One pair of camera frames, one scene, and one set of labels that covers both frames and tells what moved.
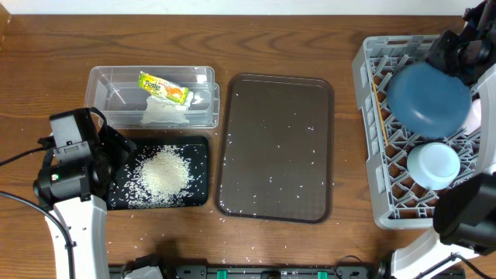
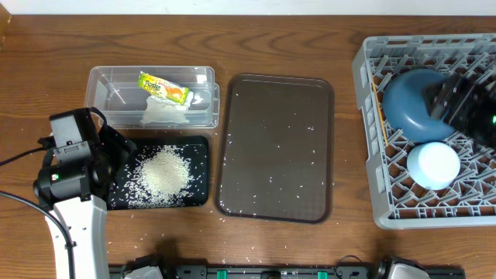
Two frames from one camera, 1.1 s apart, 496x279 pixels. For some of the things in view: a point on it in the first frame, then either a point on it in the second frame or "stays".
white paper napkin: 160,111 stays
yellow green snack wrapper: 163,88 stays
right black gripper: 436,56 to 456,89
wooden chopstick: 373,86 stays
